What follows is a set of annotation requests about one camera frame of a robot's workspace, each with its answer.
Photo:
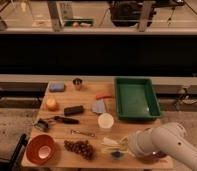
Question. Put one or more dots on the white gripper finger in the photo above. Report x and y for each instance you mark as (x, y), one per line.
(110, 142)

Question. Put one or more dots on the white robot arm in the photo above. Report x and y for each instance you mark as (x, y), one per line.
(167, 139)

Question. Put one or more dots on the blue plastic cup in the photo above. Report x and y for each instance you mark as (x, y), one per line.
(116, 154)

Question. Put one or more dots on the white plastic cup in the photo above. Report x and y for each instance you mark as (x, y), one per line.
(105, 121)

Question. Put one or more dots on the small metal cup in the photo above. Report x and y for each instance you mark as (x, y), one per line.
(77, 82)

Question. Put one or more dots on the bunch of dark grapes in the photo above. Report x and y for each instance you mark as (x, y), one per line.
(83, 148)

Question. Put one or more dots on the grey blue cloth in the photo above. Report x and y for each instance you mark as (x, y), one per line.
(99, 106)

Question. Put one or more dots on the black rectangular block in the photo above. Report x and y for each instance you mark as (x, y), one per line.
(73, 110)

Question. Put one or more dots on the green plastic tray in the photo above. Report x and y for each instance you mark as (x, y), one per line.
(136, 100)

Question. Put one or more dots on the purple bowl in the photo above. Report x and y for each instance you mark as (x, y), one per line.
(159, 154)

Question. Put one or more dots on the orange fruit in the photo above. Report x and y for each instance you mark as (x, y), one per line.
(51, 104)

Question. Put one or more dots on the metal clip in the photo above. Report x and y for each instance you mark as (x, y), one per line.
(42, 125)

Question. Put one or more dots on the red bowl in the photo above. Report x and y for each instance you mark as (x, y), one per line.
(40, 149)

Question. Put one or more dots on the blue sponge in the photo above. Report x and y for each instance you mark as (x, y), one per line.
(56, 87)

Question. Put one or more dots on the black handled tool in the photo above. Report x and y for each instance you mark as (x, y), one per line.
(65, 120)

